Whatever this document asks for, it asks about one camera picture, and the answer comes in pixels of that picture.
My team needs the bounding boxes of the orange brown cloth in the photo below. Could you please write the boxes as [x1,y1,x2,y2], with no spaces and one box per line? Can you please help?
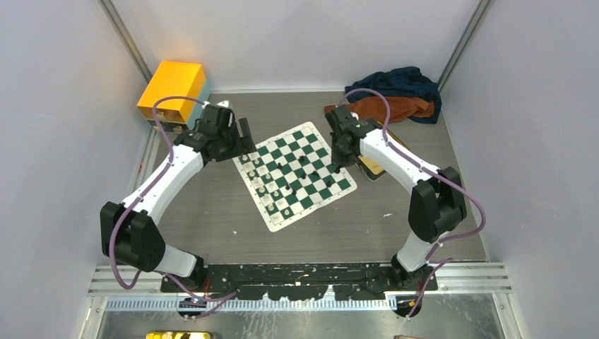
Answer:
[348,96,439,124]

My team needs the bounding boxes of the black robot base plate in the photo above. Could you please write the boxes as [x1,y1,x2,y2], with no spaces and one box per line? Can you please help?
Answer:
[160,263,438,301]

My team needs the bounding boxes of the gold metal tin tray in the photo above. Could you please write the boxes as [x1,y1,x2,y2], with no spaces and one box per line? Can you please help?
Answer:
[357,129,410,186]

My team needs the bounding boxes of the green white chess mat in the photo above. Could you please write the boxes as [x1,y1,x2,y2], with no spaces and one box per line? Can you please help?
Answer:
[233,121,357,232]

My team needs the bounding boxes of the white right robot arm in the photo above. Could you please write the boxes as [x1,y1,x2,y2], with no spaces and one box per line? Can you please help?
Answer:
[325,105,467,290]

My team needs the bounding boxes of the aluminium wall rail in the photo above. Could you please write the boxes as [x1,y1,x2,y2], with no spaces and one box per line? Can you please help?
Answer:
[97,0,152,83]
[438,0,494,92]

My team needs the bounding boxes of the yellow teal drawer box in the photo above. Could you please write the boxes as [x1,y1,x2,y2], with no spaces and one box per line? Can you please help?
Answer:
[137,61,212,133]

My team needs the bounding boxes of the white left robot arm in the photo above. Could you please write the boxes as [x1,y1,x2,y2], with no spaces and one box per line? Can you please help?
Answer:
[100,101,256,292]

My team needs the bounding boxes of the dark blue cloth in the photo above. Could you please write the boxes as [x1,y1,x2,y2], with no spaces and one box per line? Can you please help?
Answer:
[344,66,442,124]

